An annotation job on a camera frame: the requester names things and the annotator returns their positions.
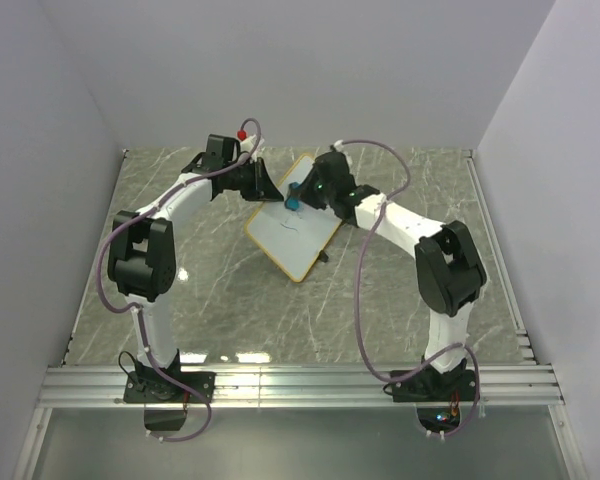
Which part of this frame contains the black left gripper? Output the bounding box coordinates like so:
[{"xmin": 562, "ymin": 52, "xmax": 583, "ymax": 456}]
[{"xmin": 225, "ymin": 159, "xmax": 283, "ymax": 203}]

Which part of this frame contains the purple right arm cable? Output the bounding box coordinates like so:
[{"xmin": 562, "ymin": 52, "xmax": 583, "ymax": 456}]
[{"xmin": 329, "ymin": 139, "xmax": 481, "ymax": 441}]

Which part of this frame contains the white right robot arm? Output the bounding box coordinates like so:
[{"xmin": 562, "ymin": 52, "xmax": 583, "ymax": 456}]
[{"xmin": 285, "ymin": 161, "xmax": 487, "ymax": 400}]

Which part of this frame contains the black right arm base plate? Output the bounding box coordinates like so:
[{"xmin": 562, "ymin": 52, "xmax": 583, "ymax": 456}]
[{"xmin": 383, "ymin": 366, "xmax": 478, "ymax": 403}]

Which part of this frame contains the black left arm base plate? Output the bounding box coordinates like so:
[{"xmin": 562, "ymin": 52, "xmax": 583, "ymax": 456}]
[{"xmin": 123, "ymin": 371, "xmax": 216, "ymax": 404}]

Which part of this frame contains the yellow framed whiteboard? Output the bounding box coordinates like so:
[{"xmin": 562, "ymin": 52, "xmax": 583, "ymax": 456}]
[{"xmin": 243, "ymin": 152, "xmax": 344, "ymax": 284}]

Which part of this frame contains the aluminium mounting rail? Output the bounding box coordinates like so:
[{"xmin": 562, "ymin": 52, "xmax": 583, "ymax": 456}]
[{"xmin": 37, "ymin": 364, "xmax": 564, "ymax": 409}]

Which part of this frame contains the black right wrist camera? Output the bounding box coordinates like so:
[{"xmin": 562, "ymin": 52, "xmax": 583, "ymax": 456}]
[{"xmin": 314, "ymin": 150, "xmax": 355, "ymax": 190}]

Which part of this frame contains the blue whiteboard eraser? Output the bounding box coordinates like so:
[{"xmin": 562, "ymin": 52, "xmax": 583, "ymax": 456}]
[{"xmin": 284, "ymin": 191, "xmax": 301, "ymax": 211}]

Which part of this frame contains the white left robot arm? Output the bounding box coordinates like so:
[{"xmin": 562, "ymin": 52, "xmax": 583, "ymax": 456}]
[{"xmin": 96, "ymin": 137, "xmax": 282, "ymax": 402}]

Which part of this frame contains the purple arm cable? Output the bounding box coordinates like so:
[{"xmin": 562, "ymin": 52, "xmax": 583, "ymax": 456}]
[
  {"xmin": 95, "ymin": 118, "xmax": 264, "ymax": 442},
  {"xmin": 329, "ymin": 139, "xmax": 481, "ymax": 441}
]

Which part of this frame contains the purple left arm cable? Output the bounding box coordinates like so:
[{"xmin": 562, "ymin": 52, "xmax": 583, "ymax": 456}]
[{"xmin": 95, "ymin": 118, "xmax": 264, "ymax": 442}]

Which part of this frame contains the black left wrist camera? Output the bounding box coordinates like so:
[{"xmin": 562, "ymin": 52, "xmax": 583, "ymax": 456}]
[{"xmin": 201, "ymin": 134, "xmax": 241, "ymax": 171}]

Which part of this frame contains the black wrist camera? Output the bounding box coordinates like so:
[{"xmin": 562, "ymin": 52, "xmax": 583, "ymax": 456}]
[
  {"xmin": 201, "ymin": 134, "xmax": 241, "ymax": 171},
  {"xmin": 314, "ymin": 150, "xmax": 355, "ymax": 190}
]

